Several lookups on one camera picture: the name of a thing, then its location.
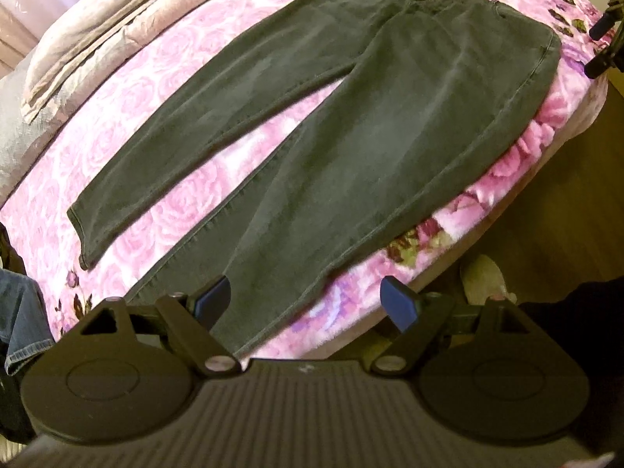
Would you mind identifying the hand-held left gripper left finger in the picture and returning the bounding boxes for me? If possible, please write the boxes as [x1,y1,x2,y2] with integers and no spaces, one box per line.
[79,275,243,378]

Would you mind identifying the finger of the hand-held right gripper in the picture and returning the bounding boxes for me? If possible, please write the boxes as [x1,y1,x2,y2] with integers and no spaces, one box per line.
[588,7,624,41]
[584,48,624,80]

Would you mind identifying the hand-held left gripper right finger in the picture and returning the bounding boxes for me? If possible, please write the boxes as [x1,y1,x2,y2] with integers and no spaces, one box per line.
[370,275,533,375]

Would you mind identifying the dark green pants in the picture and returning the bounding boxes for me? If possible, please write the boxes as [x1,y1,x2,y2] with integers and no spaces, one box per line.
[66,0,563,358]

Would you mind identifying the white slipper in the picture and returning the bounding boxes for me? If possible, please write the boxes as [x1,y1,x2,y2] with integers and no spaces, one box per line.
[459,254,518,305]

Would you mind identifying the blue jeans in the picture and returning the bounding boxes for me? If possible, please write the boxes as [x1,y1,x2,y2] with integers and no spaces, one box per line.
[0,268,55,377]

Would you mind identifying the dark cloth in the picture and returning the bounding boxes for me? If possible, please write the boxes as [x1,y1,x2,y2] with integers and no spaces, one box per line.
[0,223,26,276]

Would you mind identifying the pink floral blanket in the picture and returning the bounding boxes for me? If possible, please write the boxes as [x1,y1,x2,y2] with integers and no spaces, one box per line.
[0,0,609,359]

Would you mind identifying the grey pillow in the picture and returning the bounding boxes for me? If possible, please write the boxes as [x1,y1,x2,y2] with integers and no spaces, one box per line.
[0,61,74,203]

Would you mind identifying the beige quilt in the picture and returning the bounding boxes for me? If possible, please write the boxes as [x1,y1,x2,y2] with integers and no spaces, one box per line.
[22,0,274,125]

